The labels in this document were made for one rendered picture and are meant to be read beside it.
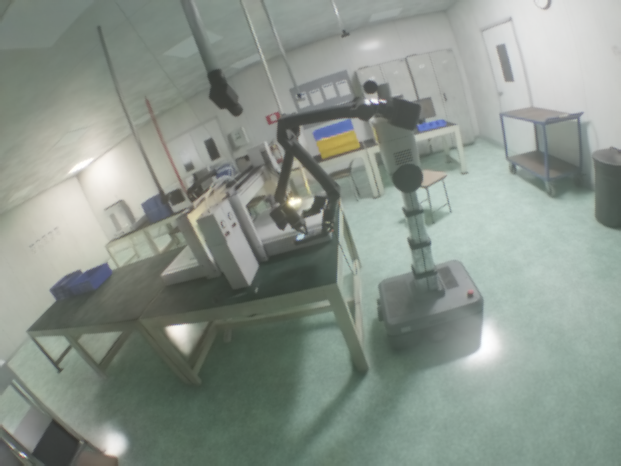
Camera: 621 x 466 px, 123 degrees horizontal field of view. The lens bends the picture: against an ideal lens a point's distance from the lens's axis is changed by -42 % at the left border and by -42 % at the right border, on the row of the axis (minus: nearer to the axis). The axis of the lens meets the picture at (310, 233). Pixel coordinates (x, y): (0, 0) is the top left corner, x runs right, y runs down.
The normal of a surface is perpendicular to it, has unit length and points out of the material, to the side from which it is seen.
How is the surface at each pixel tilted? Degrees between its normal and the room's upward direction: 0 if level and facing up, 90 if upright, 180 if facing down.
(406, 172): 90
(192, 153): 90
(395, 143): 90
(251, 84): 90
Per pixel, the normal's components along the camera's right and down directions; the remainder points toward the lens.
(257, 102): -0.11, 0.45
